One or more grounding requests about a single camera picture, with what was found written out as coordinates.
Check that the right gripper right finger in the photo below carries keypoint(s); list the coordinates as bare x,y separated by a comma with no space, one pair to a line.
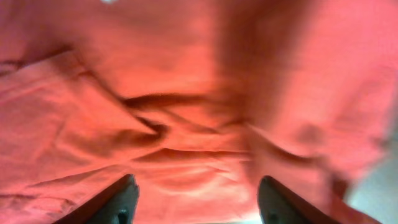
279,205

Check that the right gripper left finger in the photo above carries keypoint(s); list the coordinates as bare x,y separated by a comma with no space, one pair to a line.
116,204

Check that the red printed t-shirt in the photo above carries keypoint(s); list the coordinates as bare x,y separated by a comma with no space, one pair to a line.
198,100

